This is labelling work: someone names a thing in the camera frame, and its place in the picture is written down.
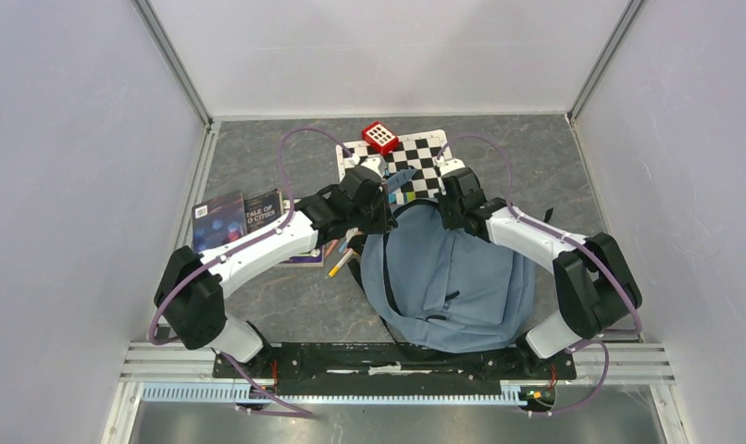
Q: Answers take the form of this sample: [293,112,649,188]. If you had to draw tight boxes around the blue student backpack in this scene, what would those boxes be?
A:
[348,198,536,353]

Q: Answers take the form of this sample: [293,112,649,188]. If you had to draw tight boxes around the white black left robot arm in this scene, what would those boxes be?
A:
[154,156,394,377]

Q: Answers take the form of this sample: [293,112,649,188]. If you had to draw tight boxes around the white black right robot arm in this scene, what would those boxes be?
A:
[438,159,642,377]

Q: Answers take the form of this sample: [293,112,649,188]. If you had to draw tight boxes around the orange pencil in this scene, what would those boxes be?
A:
[325,240,339,257]

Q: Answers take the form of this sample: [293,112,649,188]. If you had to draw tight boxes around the yellow tipped pencil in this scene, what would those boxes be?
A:
[328,248,355,278]

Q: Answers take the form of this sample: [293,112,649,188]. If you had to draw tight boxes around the red calculator toy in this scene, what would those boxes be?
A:
[361,121,400,156]

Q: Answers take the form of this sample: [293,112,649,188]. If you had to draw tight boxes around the purple cover book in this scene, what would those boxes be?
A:
[280,248,325,266]

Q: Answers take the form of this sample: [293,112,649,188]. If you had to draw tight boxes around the black white checkerboard mat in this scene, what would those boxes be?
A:
[335,129,448,205]

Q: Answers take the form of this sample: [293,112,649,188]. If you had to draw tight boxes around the Tale of Two Cities book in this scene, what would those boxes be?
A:
[244,189,283,233]

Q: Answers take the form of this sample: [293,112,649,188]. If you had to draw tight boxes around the dark blue barcode book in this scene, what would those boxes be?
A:
[191,191,246,253]

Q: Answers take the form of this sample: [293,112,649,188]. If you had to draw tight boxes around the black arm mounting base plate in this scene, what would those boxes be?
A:
[242,342,578,396]

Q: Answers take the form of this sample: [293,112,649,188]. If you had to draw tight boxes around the white slotted cable duct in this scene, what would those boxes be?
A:
[141,382,525,406]

